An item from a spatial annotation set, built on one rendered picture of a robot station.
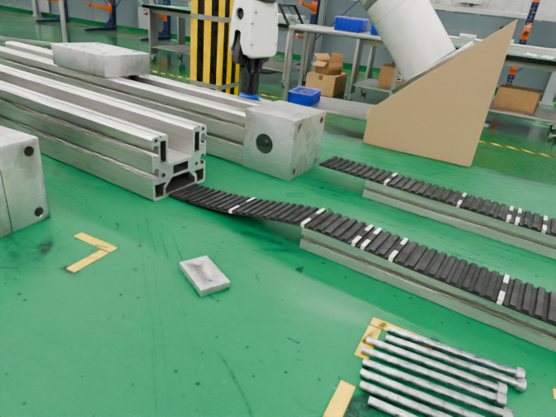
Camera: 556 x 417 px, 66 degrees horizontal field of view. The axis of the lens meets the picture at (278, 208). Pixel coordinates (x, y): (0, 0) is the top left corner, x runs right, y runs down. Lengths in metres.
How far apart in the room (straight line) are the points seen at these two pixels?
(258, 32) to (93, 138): 0.37
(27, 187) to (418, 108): 0.67
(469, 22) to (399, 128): 7.23
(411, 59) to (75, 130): 0.67
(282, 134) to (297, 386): 0.40
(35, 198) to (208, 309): 0.24
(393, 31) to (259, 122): 0.44
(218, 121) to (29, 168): 0.31
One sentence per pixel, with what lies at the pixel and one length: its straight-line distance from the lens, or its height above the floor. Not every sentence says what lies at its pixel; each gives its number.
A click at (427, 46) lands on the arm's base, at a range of 0.99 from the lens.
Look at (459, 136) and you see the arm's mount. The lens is 0.88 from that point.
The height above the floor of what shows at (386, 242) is 0.81.
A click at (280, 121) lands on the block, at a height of 0.87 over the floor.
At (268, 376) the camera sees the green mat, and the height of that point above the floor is 0.78.
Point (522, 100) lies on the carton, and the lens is 5.34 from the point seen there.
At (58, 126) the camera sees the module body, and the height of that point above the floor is 0.84.
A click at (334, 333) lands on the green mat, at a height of 0.78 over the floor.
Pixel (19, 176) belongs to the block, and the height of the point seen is 0.84.
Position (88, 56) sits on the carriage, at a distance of 0.92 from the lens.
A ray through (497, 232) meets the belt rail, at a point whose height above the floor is 0.79.
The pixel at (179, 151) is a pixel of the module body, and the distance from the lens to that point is 0.61.
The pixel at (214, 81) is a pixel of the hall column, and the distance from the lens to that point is 3.87.
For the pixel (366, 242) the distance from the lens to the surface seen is 0.45.
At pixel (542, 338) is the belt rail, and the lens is 0.45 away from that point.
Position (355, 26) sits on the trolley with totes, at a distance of 3.62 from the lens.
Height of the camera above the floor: 1.03
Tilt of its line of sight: 26 degrees down
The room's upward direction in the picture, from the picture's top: 7 degrees clockwise
